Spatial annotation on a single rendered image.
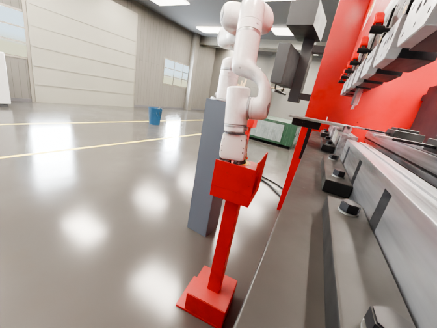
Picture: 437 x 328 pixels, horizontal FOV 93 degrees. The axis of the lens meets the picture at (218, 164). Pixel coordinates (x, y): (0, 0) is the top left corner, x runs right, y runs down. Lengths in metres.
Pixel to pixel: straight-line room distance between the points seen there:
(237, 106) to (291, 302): 0.62
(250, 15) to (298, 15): 1.57
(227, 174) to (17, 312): 1.10
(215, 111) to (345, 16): 1.33
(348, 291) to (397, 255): 0.08
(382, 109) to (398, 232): 1.88
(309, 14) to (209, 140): 1.52
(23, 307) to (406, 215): 1.41
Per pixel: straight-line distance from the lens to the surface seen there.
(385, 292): 0.25
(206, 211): 1.57
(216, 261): 1.08
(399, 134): 1.24
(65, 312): 1.34
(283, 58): 2.32
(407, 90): 2.18
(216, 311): 1.17
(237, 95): 0.75
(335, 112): 2.10
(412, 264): 0.26
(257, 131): 5.85
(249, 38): 0.84
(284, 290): 0.24
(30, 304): 1.42
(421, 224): 0.26
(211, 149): 1.41
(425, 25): 0.45
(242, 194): 0.78
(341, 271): 0.24
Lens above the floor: 1.04
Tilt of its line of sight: 18 degrees down
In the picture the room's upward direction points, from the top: 10 degrees clockwise
